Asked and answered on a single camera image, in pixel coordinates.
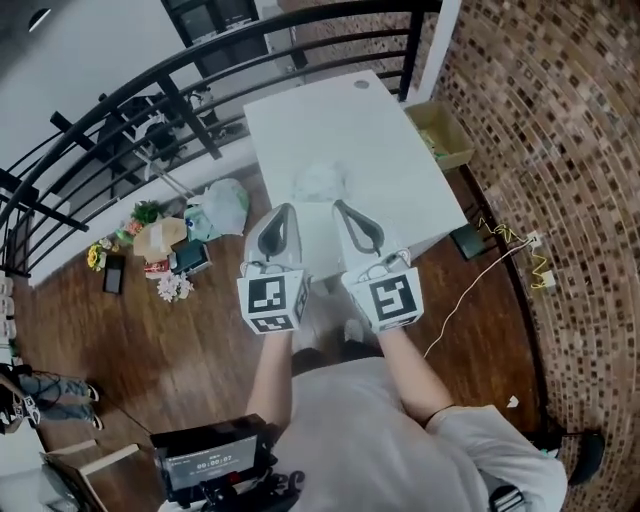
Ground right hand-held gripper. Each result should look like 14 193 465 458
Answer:
331 199 426 334

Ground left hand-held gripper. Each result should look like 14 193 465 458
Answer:
235 201 313 336

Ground person's left forearm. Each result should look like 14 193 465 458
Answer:
245 328 297 432

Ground person's right forearm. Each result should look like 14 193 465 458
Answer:
376 328 457 430

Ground white plastic bag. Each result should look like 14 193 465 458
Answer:
199 177 251 237

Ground dark green box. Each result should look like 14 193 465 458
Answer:
171 240 211 276

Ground white flower bunch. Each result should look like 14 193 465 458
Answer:
156 271 196 304

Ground brown paper bag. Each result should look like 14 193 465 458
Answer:
132 216 188 262

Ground person's black trousers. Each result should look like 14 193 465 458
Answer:
291 343 385 379

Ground white square table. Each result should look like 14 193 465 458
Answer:
242 69 471 282

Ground green potted plant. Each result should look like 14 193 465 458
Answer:
130 199 164 226

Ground open cardboard box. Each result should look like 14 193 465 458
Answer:
403 100 477 172

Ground black flat tablet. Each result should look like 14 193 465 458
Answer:
102 253 128 296

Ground yellow flower bunch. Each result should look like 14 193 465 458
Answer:
85 238 119 273

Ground black metal railing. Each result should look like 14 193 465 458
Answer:
0 0 444 277

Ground person's white t-shirt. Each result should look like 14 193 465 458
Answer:
272 356 569 512

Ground white pillar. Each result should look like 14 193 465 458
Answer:
414 0 464 104

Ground black chest-mounted monitor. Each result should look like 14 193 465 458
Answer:
149 413 279 504

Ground black cabinet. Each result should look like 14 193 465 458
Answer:
160 0 262 77

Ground black folding chair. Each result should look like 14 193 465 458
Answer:
531 426 607 489

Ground long white cable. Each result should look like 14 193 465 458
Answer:
423 239 534 360

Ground metal mop handle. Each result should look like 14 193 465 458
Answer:
134 144 197 202

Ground yellow cable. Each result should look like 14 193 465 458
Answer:
476 216 549 292

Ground dark desk with white frame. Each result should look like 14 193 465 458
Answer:
39 439 167 512

